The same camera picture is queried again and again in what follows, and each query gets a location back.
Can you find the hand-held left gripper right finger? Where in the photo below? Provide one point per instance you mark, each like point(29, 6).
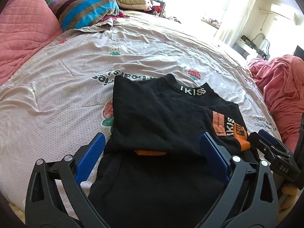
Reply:
point(213, 158)

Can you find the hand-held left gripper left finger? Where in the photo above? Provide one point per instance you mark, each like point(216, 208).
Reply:
point(91, 158)

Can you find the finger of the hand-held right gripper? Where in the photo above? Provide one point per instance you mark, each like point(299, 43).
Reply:
point(270, 139)
point(263, 148)

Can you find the black sweater with orange cuffs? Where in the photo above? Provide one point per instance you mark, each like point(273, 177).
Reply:
point(154, 114)

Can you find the pile of folded clothes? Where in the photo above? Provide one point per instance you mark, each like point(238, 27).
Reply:
point(133, 1)

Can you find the red-pink blanket heap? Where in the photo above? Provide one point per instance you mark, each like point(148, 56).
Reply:
point(285, 87)

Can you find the printed strawberry bed sheet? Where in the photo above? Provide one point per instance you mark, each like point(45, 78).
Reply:
point(71, 76)

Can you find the dark monitor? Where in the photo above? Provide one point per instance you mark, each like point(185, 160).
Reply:
point(299, 51)

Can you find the white desk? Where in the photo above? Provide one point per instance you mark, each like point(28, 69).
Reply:
point(244, 49)

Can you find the white air conditioner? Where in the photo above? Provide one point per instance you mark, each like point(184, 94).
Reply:
point(283, 10)

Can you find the colourful clutter heap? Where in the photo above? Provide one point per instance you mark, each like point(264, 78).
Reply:
point(211, 21)

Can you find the white curtain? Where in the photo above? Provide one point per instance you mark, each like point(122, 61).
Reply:
point(235, 11)

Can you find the floral patterned cloth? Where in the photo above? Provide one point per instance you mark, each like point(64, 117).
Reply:
point(111, 20)

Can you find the pink quilted pillow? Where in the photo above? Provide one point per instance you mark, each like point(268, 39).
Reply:
point(23, 28)

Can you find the striped pillow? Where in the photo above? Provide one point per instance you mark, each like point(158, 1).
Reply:
point(83, 7)

